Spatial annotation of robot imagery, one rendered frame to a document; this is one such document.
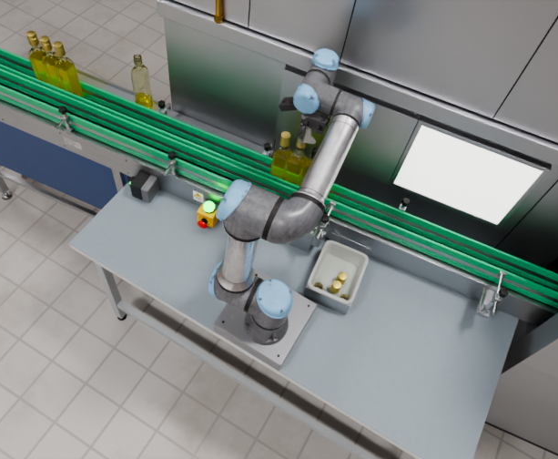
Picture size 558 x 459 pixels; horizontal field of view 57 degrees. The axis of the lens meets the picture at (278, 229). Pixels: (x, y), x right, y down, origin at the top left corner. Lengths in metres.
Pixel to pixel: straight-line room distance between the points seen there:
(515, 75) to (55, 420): 2.25
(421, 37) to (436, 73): 0.12
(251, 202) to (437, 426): 1.03
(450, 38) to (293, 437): 1.79
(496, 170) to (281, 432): 1.48
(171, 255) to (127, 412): 0.88
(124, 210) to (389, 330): 1.11
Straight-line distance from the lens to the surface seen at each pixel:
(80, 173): 2.47
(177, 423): 2.53
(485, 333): 2.08
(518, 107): 1.69
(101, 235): 2.06
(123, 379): 2.60
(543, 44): 1.57
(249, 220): 1.25
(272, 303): 1.58
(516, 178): 1.84
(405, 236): 1.92
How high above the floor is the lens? 2.47
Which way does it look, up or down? 57 degrees down
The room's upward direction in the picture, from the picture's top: 11 degrees clockwise
